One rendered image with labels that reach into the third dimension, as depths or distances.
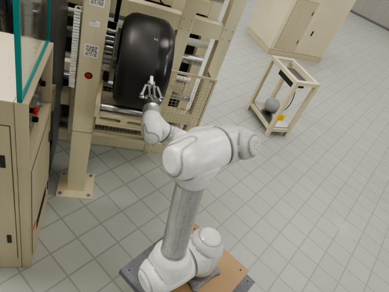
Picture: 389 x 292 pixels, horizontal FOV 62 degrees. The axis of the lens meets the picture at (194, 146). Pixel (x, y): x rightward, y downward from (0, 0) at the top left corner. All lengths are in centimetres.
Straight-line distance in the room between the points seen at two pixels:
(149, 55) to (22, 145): 77
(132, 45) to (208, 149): 100
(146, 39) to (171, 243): 109
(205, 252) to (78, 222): 135
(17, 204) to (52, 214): 77
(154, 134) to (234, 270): 78
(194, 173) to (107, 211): 177
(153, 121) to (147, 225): 129
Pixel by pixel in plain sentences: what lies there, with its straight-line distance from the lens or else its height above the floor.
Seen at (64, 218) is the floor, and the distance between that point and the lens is 258.
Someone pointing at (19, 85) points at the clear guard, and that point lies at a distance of 137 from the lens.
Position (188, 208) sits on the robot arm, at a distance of 109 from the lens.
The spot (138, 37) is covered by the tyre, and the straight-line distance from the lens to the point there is 183.
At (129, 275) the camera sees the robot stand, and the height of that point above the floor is 65.
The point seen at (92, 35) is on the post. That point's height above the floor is 131.
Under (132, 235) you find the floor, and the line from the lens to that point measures 255.
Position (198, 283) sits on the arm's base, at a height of 75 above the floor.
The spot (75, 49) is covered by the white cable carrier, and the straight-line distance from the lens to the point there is 199.
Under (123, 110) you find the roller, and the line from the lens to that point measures 207.
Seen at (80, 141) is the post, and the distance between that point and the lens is 236.
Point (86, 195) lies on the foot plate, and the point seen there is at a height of 1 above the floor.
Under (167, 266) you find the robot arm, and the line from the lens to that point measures 131.
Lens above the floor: 211
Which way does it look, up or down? 38 degrees down
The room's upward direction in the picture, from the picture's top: 23 degrees clockwise
